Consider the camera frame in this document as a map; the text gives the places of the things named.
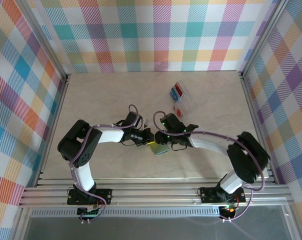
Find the small colourful card case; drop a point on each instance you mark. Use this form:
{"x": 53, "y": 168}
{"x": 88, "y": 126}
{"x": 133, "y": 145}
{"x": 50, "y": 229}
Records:
{"x": 161, "y": 150}

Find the clear plastic card holder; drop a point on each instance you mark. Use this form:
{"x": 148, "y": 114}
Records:
{"x": 188, "y": 102}

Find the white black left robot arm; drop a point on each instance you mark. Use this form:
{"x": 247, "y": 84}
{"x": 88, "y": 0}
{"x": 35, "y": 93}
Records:
{"x": 111, "y": 136}

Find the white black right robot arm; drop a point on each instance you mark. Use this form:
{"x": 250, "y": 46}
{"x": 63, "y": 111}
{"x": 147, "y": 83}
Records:
{"x": 211, "y": 145}

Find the white card red circles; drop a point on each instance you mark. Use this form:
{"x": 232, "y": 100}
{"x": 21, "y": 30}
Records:
{"x": 177, "y": 111}

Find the blue card stack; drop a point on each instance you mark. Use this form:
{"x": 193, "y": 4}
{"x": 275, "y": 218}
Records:
{"x": 173, "y": 94}

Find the red card stack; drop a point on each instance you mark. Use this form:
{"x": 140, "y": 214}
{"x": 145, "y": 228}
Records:
{"x": 180, "y": 90}

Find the orange right controller board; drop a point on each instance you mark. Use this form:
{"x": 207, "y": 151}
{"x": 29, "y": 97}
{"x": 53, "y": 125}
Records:
{"x": 228, "y": 208}

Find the grey metal panel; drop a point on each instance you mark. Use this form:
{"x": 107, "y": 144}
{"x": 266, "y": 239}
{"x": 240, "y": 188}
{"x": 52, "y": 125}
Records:
{"x": 153, "y": 228}

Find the green left controller board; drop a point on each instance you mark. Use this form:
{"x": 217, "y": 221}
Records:
{"x": 91, "y": 212}

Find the aluminium cross rail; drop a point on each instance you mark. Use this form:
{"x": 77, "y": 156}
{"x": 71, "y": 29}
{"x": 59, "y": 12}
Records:
{"x": 153, "y": 195}

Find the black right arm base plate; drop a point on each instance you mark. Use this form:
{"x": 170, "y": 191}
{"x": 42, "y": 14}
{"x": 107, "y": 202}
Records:
{"x": 208, "y": 195}

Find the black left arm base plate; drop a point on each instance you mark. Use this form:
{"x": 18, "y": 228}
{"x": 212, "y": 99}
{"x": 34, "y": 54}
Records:
{"x": 103, "y": 196}

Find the aluminium side rail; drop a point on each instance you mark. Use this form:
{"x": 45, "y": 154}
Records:
{"x": 257, "y": 125}
{"x": 54, "y": 125}

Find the aluminium frame post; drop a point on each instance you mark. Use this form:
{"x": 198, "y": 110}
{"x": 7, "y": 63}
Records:
{"x": 261, "y": 37}
{"x": 43, "y": 37}

